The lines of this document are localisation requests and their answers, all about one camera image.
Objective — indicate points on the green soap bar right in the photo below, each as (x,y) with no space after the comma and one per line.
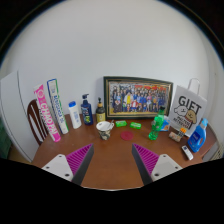
(135,125)

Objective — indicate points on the white lotion bottle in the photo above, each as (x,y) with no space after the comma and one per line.
(74,115)

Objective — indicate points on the pink tall box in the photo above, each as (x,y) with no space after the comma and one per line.
(42,104)

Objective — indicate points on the green plastic bottle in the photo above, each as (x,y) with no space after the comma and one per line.
(157,124)

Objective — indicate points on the framed group photo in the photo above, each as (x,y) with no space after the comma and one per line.
(135,98)

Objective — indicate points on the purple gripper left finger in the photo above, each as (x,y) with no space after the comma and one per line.
(72,167)

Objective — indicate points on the small patterned box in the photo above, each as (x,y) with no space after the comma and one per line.
(177,136)

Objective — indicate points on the white board panel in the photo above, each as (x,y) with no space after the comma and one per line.
(14,117)

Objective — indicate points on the white gift paper bag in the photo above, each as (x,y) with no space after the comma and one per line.
(187,108)

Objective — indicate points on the green soap bar left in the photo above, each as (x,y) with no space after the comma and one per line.
(122,123)

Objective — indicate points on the dark amber pump bottle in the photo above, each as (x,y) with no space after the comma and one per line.
(100,111)

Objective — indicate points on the red round coaster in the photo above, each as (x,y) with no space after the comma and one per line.
(126,135)

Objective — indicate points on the spoon in cup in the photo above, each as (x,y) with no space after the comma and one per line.
(110,124)

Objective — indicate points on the blue tissue pack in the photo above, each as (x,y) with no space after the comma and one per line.
(166,124)

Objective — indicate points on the dark blue pump bottle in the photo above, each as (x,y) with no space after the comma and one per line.
(86,111)

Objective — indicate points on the blue detergent bottle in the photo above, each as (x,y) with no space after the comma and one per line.
(198,137)

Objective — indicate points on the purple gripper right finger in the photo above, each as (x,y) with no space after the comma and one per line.
(152,166)

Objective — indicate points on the brown wooden chair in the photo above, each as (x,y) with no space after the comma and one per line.
(36,122)

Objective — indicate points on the green soap bar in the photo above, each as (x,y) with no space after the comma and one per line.
(135,125)
(122,123)

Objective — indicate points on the green white tall box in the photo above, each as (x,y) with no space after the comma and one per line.
(56,105)

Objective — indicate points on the patterned ceramic cup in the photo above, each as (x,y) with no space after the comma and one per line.
(104,133)

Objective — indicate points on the white remote control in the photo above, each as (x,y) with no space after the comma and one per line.
(187,152)

